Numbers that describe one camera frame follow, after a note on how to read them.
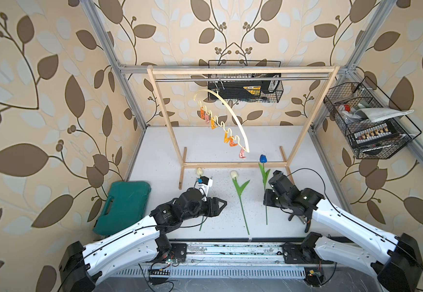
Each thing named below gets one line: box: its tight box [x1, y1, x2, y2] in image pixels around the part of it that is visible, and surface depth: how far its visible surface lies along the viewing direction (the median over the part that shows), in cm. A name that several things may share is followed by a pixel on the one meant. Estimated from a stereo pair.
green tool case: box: [92, 181, 152, 236], surface depth 87 cm
